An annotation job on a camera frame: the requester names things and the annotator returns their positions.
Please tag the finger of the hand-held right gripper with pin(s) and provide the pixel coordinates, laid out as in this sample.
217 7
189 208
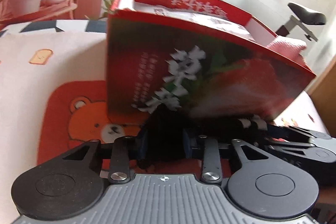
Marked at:
286 151
294 130

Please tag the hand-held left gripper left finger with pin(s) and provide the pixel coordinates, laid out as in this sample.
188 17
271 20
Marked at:
140 148

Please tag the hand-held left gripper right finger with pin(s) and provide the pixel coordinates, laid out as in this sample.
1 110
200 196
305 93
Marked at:
187 145

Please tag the black sock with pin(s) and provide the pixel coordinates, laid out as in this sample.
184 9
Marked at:
162 134

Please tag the red strawberry print cardboard box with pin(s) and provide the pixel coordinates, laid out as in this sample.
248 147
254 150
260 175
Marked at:
210 69

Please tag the pink towel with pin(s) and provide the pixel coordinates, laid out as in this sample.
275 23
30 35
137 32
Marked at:
286 47

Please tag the white face mask packet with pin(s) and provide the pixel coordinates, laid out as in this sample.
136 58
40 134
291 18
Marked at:
183 14

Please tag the printed cartoon bear blanket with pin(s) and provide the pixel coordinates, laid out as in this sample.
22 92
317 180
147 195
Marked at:
39 82

